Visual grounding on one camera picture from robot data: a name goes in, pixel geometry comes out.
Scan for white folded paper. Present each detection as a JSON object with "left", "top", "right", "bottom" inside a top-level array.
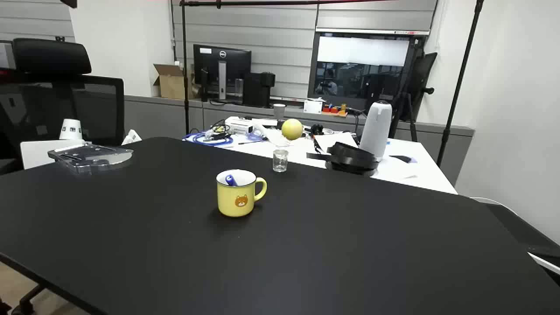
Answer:
[{"left": 120, "top": 127, "right": 144, "bottom": 148}]

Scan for brown cardboard box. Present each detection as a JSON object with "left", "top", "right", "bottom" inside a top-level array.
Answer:
[{"left": 153, "top": 60, "right": 195, "bottom": 101}]

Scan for blue cable bundle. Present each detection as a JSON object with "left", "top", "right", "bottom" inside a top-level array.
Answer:
[{"left": 183, "top": 127, "right": 237, "bottom": 148}]

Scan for black box speaker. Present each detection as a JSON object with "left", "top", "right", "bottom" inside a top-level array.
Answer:
[{"left": 242, "top": 71, "right": 277, "bottom": 109}]

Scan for black round bowl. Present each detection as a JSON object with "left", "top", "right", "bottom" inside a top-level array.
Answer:
[{"left": 326, "top": 139, "right": 382, "bottom": 176}]

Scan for small clear glass jar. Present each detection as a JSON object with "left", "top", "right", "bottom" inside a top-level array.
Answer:
[{"left": 272, "top": 146, "right": 291, "bottom": 174}]

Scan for red small objects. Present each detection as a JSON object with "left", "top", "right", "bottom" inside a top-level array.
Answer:
[{"left": 323, "top": 101, "right": 352, "bottom": 116}]

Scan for small white container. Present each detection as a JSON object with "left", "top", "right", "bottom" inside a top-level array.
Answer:
[{"left": 303, "top": 95, "right": 328, "bottom": 115}]

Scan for yellow ball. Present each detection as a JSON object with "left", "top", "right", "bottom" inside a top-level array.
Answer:
[{"left": 281, "top": 116, "right": 307, "bottom": 141}]

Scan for white power strip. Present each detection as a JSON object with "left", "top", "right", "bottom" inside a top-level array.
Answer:
[{"left": 225, "top": 115, "right": 281, "bottom": 130}]

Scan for black tripod with device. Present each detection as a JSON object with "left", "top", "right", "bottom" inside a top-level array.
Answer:
[{"left": 389, "top": 39, "right": 440, "bottom": 143}]

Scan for white cylindrical speaker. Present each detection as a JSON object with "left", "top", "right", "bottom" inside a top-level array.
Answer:
[{"left": 359, "top": 101, "right": 394, "bottom": 160}]

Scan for white desk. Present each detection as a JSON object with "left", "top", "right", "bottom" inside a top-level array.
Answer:
[{"left": 183, "top": 122, "right": 459, "bottom": 195}]

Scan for black metal frame pole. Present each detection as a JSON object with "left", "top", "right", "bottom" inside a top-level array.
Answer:
[{"left": 179, "top": 0, "right": 195, "bottom": 136}]

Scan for small black computer monitor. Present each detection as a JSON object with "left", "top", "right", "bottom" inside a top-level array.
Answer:
[{"left": 193, "top": 43, "right": 254, "bottom": 104}]

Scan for large black framed screen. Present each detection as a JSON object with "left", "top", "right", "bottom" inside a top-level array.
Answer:
[{"left": 309, "top": 31, "right": 429, "bottom": 115}]

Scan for thin black stand pole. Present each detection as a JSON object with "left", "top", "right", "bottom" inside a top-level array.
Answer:
[{"left": 436, "top": 0, "right": 487, "bottom": 167}]

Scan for white flat box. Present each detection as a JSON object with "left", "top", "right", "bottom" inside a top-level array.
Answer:
[{"left": 20, "top": 137, "right": 90, "bottom": 171}]

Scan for black office chair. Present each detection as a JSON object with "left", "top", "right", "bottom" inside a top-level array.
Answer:
[{"left": 0, "top": 36, "right": 127, "bottom": 174}]

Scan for yellow mug with orange print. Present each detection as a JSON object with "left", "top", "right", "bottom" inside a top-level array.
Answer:
[{"left": 216, "top": 167, "right": 270, "bottom": 220}]

